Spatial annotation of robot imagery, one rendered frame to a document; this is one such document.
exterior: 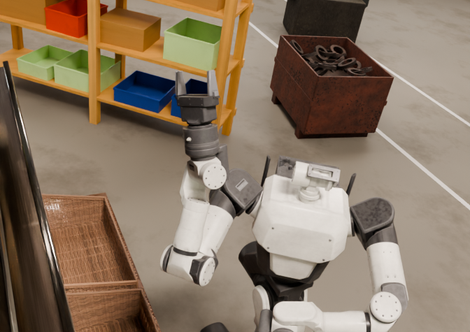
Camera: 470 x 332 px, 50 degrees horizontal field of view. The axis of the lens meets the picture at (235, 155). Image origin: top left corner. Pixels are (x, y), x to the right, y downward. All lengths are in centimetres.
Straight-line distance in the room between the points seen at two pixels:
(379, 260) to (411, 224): 253
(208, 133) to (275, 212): 33
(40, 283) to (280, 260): 70
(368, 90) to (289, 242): 313
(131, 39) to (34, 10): 85
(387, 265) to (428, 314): 192
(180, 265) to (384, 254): 56
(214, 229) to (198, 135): 30
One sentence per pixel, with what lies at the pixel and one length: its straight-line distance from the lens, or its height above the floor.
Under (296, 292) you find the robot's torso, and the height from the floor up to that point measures 105.
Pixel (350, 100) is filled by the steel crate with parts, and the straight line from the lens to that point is 445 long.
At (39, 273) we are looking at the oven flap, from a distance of 119.
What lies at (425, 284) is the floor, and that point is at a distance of 355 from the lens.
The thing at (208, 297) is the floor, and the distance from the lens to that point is 300.
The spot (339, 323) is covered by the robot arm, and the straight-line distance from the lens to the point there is 140.
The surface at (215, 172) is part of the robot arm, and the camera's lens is 125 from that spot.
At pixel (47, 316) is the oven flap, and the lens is 111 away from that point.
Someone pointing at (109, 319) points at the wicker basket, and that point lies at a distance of 211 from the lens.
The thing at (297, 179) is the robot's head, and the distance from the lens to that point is 141.
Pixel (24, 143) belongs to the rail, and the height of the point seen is 143.
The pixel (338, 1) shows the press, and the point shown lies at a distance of 680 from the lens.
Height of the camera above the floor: 227
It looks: 33 degrees down
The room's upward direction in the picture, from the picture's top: 10 degrees clockwise
